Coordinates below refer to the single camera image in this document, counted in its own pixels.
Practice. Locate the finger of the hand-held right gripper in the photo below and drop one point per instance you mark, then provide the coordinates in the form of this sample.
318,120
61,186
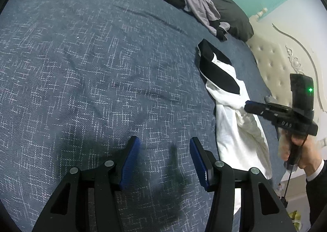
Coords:
255,108
269,99

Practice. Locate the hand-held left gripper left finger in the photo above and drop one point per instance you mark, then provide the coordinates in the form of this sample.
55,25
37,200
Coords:
130,163

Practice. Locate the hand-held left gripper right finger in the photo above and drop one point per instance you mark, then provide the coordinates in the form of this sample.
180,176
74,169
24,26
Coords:
198,163

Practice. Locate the white polo shirt black trim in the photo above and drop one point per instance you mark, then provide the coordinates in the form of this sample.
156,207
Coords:
235,132

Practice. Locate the person's right forearm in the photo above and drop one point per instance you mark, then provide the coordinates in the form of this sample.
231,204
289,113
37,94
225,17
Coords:
319,196

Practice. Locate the person's right hand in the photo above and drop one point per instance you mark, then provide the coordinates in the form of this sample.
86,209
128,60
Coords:
313,152

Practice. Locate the cream tufted headboard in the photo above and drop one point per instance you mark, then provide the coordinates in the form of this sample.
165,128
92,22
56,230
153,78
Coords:
278,68

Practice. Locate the dark grey long pillow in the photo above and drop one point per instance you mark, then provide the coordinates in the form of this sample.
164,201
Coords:
230,12

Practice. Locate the blue patterned bed sheet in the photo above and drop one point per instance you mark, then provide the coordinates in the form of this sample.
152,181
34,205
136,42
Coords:
102,68

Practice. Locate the yellow green object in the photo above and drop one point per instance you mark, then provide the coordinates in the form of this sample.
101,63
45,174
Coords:
295,215

